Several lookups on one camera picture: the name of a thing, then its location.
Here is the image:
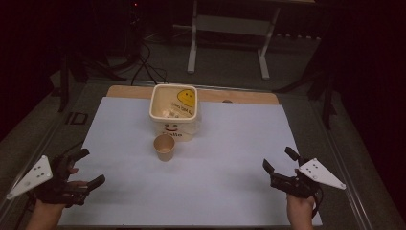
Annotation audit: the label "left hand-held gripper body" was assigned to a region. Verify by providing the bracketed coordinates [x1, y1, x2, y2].
[6, 152, 90, 209]

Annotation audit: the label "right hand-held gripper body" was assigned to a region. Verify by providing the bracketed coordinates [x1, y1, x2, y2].
[269, 157, 347, 199]

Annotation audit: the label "person's left hand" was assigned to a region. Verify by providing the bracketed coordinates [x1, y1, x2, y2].
[31, 167, 89, 222]

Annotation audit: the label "person's right hand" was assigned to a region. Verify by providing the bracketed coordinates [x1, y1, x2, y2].
[286, 194, 317, 222]

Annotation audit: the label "white table mat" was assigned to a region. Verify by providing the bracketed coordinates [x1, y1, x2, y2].
[57, 96, 324, 228]

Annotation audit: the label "black stand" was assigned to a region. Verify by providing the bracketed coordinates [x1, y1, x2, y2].
[273, 60, 339, 130]
[56, 52, 89, 113]

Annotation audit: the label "brown paper cup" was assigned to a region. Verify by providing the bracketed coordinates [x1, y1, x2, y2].
[153, 133, 176, 163]

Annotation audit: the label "cream smiley face bin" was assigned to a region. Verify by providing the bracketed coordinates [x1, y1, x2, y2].
[148, 83, 199, 143]

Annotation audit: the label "crumpled paper scraps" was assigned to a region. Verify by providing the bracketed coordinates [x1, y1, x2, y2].
[159, 107, 181, 120]

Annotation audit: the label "dark equipment with red light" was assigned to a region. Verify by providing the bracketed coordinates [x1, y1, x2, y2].
[126, 0, 144, 63]

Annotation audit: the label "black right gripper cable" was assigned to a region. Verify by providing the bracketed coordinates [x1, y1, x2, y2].
[310, 186, 324, 220]

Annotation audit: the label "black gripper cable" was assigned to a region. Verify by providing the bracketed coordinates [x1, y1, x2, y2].
[310, 186, 324, 220]
[12, 191, 36, 230]

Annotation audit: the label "black rectangular floor frame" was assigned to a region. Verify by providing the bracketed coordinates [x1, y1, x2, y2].
[64, 111, 89, 126]

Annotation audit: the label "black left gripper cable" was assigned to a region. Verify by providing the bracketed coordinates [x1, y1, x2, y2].
[12, 191, 36, 230]

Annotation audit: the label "black floor cables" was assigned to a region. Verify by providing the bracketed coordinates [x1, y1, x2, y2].
[129, 39, 169, 86]

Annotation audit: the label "white metal table frame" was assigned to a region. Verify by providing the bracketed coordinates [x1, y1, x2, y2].
[187, 0, 282, 81]

